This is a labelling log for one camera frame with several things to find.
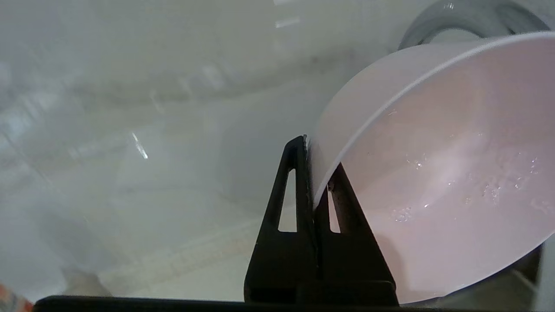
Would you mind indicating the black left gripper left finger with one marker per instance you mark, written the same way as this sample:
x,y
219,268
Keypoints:
x,y
277,268

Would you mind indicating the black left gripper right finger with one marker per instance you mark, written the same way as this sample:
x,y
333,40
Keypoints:
x,y
351,268

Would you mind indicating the pink plastic bowl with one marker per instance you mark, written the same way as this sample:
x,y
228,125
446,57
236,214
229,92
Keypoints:
x,y
455,173

